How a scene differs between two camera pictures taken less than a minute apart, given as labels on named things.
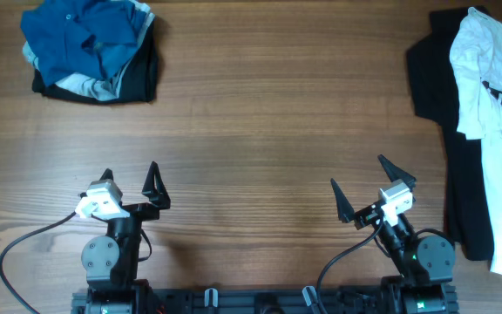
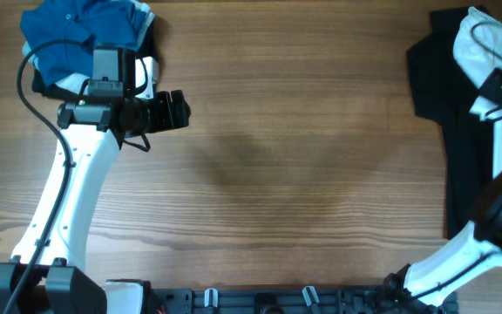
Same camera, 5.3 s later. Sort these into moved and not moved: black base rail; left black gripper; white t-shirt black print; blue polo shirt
Moved: white t-shirt black print; left black gripper
Not moved: blue polo shirt; black base rail
